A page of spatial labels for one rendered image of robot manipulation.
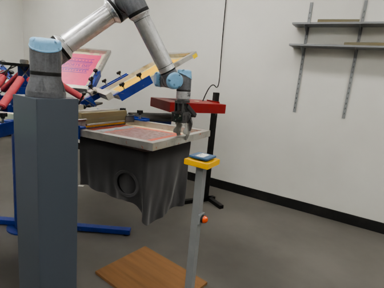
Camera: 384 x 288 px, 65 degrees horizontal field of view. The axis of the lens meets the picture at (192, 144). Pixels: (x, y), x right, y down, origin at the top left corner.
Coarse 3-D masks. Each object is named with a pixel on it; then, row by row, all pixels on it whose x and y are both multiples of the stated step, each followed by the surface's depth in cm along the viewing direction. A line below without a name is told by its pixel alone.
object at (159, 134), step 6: (108, 126) 199; (114, 126) 201; (120, 126) 203; (132, 132) 184; (138, 132) 185; (144, 132) 186; (150, 132) 188; (156, 132) 189; (162, 132) 191; (168, 132) 192
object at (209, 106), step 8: (152, 104) 302; (160, 104) 286; (168, 104) 271; (192, 104) 278; (200, 104) 283; (208, 104) 287; (216, 104) 292; (224, 104) 300; (200, 112) 285; (208, 112) 289; (216, 112) 294; (224, 112) 298
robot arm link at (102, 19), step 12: (108, 0) 133; (96, 12) 134; (108, 12) 134; (120, 12) 134; (84, 24) 132; (96, 24) 133; (108, 24) 136; (60, 36) 131; (72, 36) 131; (84, 36) 133; (72, 48) 133
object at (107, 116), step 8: (88, 112) 181; (96, 112) 184; (104, 112) 190; (112, 112) 195; (120, 112) 202; (88, 120) 179; (96, 120) 185; (104, 120) 190; (112, 120) 196; (120, 120) 203
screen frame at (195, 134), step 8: (136, 120) 212; (160, 128) 203; (168, 128) 199; (184, 128) 193; (192, 128) 192; (80, 136) 162; (88, 136) 159; (96, 136) 156; (104, 136) 153; (112, 136) 150; (120, 136) 150; (176, 136) 160; (184, 136) 162; (192, 136) 169; (200, 136) 177; (208, 136) 186; (120, 144) 149; (128, 144) 146; (136, 144) 143; (144, 144) 141; (152, 144) 139; (160, 144) 143; (168, 144) 149; (176, 144) 156
